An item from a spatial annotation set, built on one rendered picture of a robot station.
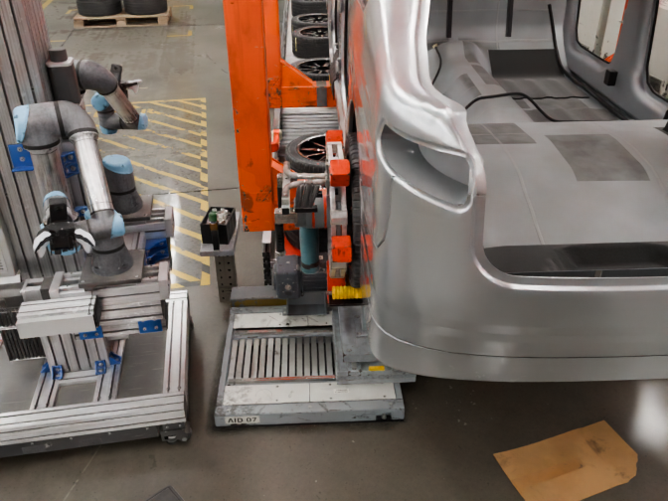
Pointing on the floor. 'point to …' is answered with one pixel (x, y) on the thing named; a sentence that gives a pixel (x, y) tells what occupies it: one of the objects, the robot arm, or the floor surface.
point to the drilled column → (226, 276)
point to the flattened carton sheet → (571, 464)
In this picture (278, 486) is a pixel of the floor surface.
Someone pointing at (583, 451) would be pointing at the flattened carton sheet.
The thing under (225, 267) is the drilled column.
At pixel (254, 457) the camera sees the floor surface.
